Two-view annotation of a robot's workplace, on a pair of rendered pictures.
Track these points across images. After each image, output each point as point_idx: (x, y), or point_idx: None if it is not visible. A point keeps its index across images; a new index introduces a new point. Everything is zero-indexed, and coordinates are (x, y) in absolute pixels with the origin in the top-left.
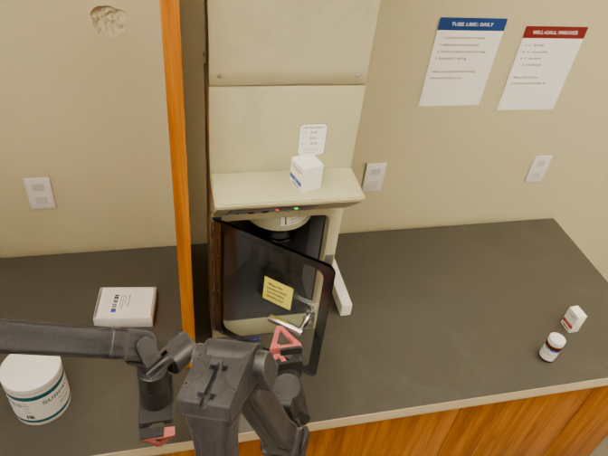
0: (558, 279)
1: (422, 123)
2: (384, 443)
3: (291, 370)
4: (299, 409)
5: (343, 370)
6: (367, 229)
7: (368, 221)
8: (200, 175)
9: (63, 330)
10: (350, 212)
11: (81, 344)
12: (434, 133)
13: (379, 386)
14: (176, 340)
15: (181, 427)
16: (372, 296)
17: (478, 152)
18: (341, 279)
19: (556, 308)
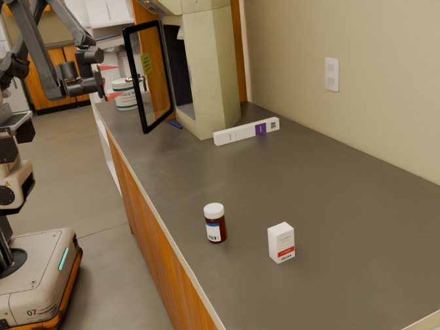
0: (383, 247)
1: (360, 14)
2: (156, 230)
3: (93, 78)
4: (63, 77)
5: (164, 152)
6: (336, 139)
7: (335, 129)
8: (254, 49)
9: (69, 17)
10: (323, 112)
11: (69, 25)
12: (372, 28)
13: (152, 164)
14: (93, 48)
15: (117, 128)
16: (243, 149)
17: (423, 63)
18: (241, 128)
19: (311, 245)
